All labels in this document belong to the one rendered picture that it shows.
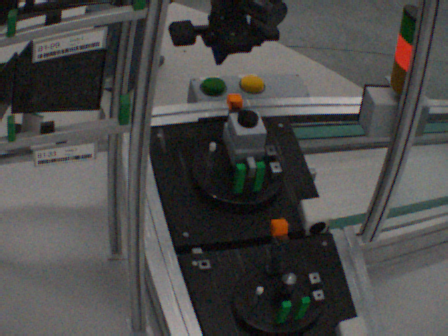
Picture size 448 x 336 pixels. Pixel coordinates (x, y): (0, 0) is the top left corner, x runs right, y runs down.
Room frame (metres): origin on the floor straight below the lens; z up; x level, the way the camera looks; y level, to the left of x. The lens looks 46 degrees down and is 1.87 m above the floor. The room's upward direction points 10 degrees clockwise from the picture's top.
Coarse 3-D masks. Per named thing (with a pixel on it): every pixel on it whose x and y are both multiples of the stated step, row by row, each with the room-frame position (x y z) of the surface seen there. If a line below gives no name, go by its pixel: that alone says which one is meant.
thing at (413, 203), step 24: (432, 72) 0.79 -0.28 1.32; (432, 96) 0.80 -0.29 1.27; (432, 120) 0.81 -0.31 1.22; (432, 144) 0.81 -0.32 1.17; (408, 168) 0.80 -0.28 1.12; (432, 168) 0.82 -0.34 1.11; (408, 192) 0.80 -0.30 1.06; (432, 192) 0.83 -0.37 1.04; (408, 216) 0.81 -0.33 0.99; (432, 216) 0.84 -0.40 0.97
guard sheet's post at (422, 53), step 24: (432, 0) 0.77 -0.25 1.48; (432, 24) 0.78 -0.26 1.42; (432, 48) 0.78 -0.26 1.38; (408, 72) 0.79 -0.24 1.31; (408, 96) 0.78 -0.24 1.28; (408, 120) 0.77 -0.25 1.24; (408, 144) 0.78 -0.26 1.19; (384, 168) 0.79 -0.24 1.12; (384, 192) 0.77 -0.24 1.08; (384, 216) 0.78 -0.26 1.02
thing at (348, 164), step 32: (320, 128) 1.03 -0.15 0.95; (352, 128) 1.05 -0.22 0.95; (320, 160) 0.98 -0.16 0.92; (352, 160) 1.00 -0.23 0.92; (320, 192) 0.91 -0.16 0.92; (352, 192) 0.92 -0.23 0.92; (352, 224) 0.82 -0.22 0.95; (416, 224) 0.82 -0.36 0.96; (384, 256) 0.79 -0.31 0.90; (416, 256) 0.83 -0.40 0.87
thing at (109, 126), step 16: (32, 16) 0.69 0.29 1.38; (80, 16) 0.56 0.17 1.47; (96, 16) 0.56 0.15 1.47; (112, 16) 0.57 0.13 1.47; (128, 16) 0.58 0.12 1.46; (144, 16) 0.58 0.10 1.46; (16, 32) 0.53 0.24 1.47; (32, 32) 0.54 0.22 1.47; (48, 32) 0.54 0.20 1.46; (112, 80) 0.74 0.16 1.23; (64, 128) 0.56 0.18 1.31; (80, 128) 0.56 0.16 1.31; (96, 128) 0.57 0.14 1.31; (112, 128) 0.58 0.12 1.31; (128, 128) 0.58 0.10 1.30; (0, 144) 0.52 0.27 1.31; (16, 144) 0.53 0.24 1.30; (32, 144) 0.54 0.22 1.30
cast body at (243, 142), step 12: (228, 120) 0.87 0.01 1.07; (240, 120) 0.85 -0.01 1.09; (252, 120) 0.85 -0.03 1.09; (228, 132) 0.86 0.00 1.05; (240, 132) 0.83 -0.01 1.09; (252, 132) 0.84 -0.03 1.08; (264, 132) 0.84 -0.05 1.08; (228, 144) 0.85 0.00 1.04; (240, 144) 0.83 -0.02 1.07; (252, 144) 0.84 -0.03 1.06; (240, 156) 0.82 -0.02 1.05; (252, 156) 0.83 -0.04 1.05; (252, 168) 0.81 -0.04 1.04
